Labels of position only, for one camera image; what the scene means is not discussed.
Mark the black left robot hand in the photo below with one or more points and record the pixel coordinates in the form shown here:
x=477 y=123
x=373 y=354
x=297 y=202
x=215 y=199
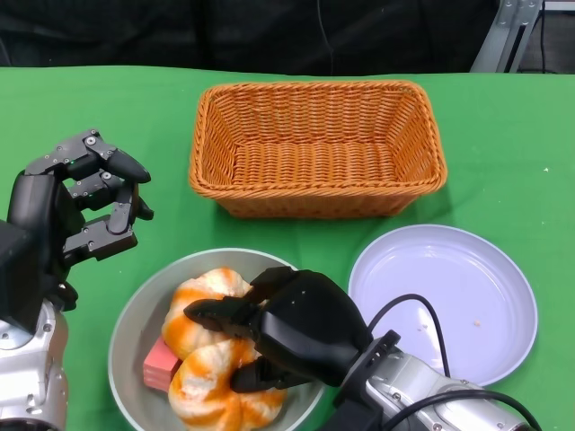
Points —
x=36 y=211

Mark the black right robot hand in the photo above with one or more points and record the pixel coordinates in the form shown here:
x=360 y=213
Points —
x=314 y=323

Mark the orange striped bread bun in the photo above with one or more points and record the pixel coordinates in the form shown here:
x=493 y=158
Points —
x=211 y=283
x=206 y=395

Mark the grey green bowl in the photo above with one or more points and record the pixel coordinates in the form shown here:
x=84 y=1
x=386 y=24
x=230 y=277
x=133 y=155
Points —
x=135 y=323

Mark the pink cake block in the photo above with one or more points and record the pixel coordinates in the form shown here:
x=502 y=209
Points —
x=157 y=363

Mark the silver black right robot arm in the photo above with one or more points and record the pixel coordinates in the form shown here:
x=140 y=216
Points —
x=427 y=386

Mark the pale lavender plate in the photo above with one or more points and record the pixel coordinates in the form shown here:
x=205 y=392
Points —
x=449 y=278

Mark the orange wicker basket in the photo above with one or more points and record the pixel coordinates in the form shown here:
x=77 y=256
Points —
x=314 y=179

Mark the green tablecloth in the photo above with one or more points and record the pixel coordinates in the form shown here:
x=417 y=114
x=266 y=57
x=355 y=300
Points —
x=90 y=112

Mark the black backdrop cloth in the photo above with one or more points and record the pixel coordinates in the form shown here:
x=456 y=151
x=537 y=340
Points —
x=179 y=31

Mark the aluminium profile frame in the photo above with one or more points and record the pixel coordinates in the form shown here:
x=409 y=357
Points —
x=494 y=40

